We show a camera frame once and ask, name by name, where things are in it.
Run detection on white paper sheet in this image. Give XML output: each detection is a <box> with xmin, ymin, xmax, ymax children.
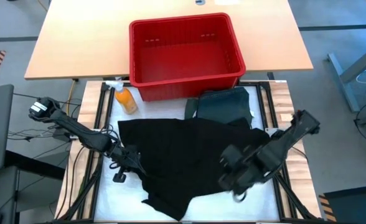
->
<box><xmin>213</xmin><ymin>0</ymin><xmax>242</xmax><ymax>6</ymax></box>

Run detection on orange spray bottle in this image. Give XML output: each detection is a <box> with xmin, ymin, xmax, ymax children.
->
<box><xmin>105</xmin><ymin>80</ymin><xmax>139</xmax><ymax>115</ymax></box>

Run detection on thin black floor cable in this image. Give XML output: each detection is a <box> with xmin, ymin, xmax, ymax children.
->
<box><xmin>13</xmin><ymin>92</ymin><xmax>82</xmax><ymax>107</ymax></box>

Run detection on black garment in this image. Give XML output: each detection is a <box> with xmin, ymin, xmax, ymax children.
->
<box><xmin>117</xmin><ymin>117</ymin><xmax>271</xmax><ymax>222</ymax></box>

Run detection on black aluminium table frame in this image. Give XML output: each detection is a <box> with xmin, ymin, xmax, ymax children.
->
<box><xmin>55</xmin><ymin>81</ymin><xmax>320</xmax><ymax>224</ymax></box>

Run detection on yellow floor cable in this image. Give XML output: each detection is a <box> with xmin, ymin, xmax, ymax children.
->
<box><xmin>65</xmin><ymin>78</ymin><xmax>77</xmax><ymax>115</ymax></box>

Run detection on red plastic laundry bin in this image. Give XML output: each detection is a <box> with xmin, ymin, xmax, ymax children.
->
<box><xmin>128</xmin><ymin>12</ymin><xmax>247</xmax><ymax>103</ymax></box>

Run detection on dark blue jeans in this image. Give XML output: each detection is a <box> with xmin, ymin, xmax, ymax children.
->
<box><xmin>196</xmin><ymin>86</ymin><xmax>255</xmax><ymax>126</ymax></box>

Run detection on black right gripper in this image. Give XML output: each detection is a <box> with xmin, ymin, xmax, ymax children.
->
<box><xmin>218</xmin><ymin>144</ymin><xmax>266</xmax><ymax>195</ymax></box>

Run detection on light wood desk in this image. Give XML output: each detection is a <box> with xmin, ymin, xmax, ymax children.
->
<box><xmin>24</xmin><ymin>0</ymin><xmax>314</xmax><ymax>81</ymax></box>

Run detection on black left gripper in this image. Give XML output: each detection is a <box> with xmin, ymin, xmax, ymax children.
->
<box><xmin>108</xmin><ymin>146</ymin><xmax>146</xmax><ymax>184</ymax></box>

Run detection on grey metal table leg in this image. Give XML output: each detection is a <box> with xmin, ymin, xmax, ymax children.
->
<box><xmin>327</xmin><ymin>39</ymin><xmax>366</xmax><ymax>113</ymax></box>

